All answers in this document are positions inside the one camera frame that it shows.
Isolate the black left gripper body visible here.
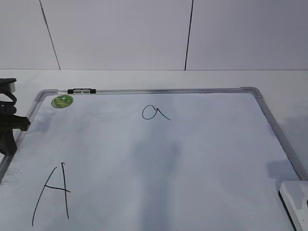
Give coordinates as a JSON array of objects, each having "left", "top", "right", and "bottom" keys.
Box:
[{"left": 0, "top": 101, "right": 31, "bottom": 155}]

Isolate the white board eraser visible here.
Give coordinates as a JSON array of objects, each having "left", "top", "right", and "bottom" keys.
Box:
[{"left": 279, "top": 180, "right": 308, "bottom": 231}]

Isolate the round green magnet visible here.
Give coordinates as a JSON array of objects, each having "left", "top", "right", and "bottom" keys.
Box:
[{"left": 51, "top": 95, "right": 74, "bottom": 109}]

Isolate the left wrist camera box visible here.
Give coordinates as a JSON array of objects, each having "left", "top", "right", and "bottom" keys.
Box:
[{"left": 0, "top": 78, "right": 16, "bottom": 94}]

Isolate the black marker pen on frame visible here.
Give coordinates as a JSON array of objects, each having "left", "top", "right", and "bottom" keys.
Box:
[{"left": 57, "top": 88, "right": 97, "bottom": 94}]

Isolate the white board with grey frame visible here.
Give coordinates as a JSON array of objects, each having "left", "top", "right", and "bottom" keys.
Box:
[{"left": 0, "top": 87, "right": 308, "bottom": 231}]

